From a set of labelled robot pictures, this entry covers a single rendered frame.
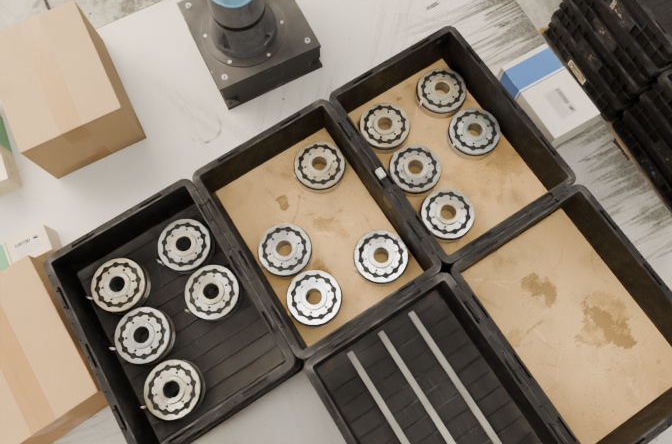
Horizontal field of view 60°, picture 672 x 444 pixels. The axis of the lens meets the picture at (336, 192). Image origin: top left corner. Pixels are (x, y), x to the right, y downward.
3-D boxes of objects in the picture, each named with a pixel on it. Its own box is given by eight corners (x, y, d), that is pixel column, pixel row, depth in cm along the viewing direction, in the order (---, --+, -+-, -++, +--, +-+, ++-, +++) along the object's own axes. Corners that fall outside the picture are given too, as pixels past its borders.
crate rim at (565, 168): (325, 100, 115) (325, 95, 113) (449, 28, 120) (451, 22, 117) (444, 270, 104) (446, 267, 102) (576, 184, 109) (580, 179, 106)
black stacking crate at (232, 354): (71, 272, 115) (42, 261, 105) (203, 195, 120) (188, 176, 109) (162, 457, 104) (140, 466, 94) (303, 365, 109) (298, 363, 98)
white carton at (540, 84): (491, 86, 138) (501, 66, 130) (533, 63, 140) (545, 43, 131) (541, 154, 132) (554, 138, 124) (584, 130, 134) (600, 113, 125)
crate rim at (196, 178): (191, 178, 111) (188, 174, 108) (325, 100, 115) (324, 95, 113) (300, 364, 100) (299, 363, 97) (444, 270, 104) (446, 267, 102)
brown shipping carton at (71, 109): (17, 76, 142) (-22, 39, 127) (102, 39, 145) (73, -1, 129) (57, 179, 133) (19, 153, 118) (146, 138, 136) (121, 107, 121)
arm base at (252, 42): (204, 10, 134) (194, -18, 124) (267, -6, 135) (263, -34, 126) (219, 66, 130) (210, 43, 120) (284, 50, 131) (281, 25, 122)
